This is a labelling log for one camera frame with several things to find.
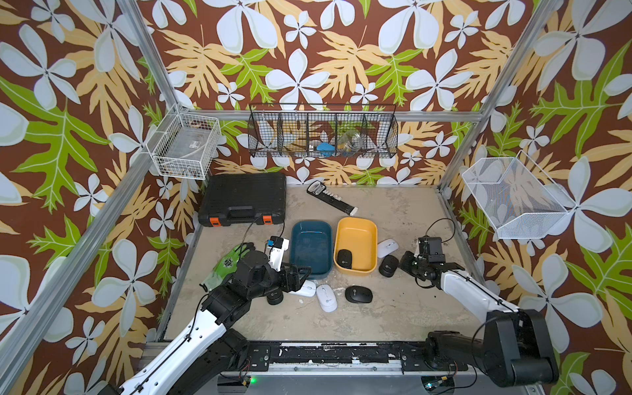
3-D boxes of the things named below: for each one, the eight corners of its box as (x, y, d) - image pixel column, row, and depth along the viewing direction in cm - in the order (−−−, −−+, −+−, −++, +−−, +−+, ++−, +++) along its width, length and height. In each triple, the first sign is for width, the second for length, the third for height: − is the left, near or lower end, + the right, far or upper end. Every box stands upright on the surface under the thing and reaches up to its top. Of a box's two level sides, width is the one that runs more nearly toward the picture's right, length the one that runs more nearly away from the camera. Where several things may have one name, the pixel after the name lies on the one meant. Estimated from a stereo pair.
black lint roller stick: (305, 190, 123) (305, 187, 121) (317, 181, 127) (317, 178, 125) (346, 220, 111) (346, 217, 109) (358, 210, 114) (358, 207, 113)
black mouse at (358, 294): (345, 303, 87) (346, 300, 84) (344, 289, 90) (345, 285, 88) (371, 303, 87) (373, 300, 84) (369, 289, 90) (371, 285, 88)
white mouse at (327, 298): (323, 315, 84) (323, 313, 82) (314, 289, 90) (314, 286, 87) (339, 310, 85) (340, 307, 83) (330, 284, 91) (330, 281, 89)
